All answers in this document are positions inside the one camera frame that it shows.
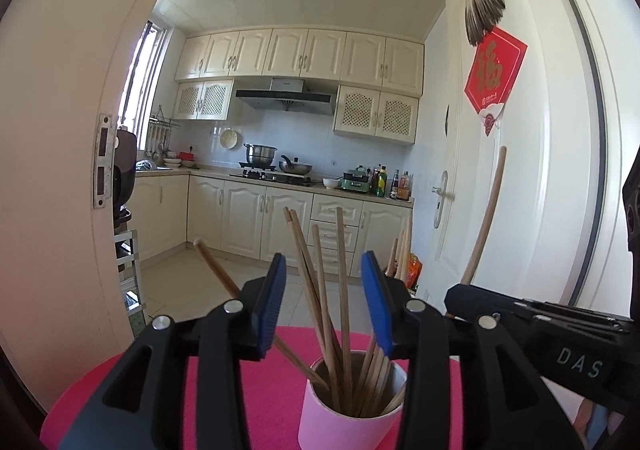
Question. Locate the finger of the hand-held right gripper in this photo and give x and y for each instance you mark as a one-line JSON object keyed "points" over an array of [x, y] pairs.
{"points": [[470, 300]]}

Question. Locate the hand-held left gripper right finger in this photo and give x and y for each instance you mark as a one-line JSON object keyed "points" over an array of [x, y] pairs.
{"points": [[376, 305]]}

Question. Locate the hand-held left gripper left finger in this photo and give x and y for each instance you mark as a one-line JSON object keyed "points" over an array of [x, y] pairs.
{"points": [[272, 305]]}

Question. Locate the bunch of wooden chopsticks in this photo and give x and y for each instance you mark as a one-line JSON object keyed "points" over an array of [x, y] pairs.
{"points": [[342, 255]]}

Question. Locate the slender bamboo chopstick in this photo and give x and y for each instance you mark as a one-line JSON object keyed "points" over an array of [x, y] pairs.
{"points": [[491, 210]]}

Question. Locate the pink cup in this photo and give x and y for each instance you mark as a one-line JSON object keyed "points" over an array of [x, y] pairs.
{"points": [[335, 430]]}

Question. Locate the orange snack bag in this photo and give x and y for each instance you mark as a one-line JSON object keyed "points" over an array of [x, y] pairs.
{"points": [[412, 270]]}

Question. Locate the cream base cabinets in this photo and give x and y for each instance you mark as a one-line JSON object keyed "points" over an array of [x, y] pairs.
{"points": [[240, 215]]}

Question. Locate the pink round mat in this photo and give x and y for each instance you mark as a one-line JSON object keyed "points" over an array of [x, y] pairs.
{"points": [[272, 405]]}

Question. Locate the dark sauce bottle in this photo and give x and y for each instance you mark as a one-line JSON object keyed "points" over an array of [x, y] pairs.
{"points": [[394, 186]]}

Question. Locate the green oil bottle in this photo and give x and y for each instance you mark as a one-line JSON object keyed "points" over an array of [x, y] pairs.
{"points": [[382, 182]]}

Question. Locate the dark glass bottle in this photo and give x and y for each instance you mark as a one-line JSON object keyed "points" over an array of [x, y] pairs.
{"points": [[375, 180]]}

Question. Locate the green electric cooker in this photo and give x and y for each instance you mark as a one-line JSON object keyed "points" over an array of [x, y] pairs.
{"points": [[356, 181]]}

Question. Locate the gas stove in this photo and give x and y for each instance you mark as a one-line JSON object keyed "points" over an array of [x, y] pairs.
{"points": [[272, 177]]}

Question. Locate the white bowl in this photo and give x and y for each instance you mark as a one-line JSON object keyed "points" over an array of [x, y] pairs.
{"points": [[330, 183]]}

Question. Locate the black wok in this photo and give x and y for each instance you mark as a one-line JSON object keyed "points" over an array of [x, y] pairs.
{"points": [[296, 167]]}

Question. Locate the white storage rack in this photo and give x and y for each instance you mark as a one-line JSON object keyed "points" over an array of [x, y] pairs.
{"points": [[129, 275]]}

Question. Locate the steel cooking pot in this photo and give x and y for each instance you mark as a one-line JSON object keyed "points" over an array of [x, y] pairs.
{"points": [[260, 155]]}

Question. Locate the white panel door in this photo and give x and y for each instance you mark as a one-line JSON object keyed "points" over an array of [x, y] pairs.
{"points": [[550, 155]]}

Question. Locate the small red pot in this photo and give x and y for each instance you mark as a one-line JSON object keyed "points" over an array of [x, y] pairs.
{"points": [[188, 161]]}

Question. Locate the stacked white bowls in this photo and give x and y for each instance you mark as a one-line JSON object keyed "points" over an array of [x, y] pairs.
{"points": [[171, 161]]}

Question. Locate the cream lattice door cabinet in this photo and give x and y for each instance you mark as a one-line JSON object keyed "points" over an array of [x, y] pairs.
{"points": [[375, 115], [202, 100]]}

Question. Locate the hanging utensil rack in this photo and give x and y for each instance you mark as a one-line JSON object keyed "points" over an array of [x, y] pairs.
{"points": [[162, 137]]}

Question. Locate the black range hood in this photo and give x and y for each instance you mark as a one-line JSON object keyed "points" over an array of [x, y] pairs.
{"points": [[285, 99]]}

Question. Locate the metal door lock plate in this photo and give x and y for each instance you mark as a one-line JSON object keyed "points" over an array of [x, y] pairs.
{"points": [[103, 160]]}

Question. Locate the kitchen window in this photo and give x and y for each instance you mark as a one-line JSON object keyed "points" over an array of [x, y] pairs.
{"points": [[145, 80]]}

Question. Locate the cream sliding door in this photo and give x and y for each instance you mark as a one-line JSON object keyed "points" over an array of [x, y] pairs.
{"points": [[60, 130]]}

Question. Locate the grey feather fan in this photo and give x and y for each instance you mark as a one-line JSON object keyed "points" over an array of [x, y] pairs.
{"points": [[482, 5]]}

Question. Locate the round patterned wall plate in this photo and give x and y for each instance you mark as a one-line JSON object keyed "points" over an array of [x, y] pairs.
{"points": [[229, 138]]}

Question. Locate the red wall poster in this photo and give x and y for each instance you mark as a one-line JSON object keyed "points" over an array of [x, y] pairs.
{"points": [[495, 75]]}

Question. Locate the cream wall cabinet row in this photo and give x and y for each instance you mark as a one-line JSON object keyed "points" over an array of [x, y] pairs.
{"points": [[300, 55]]}

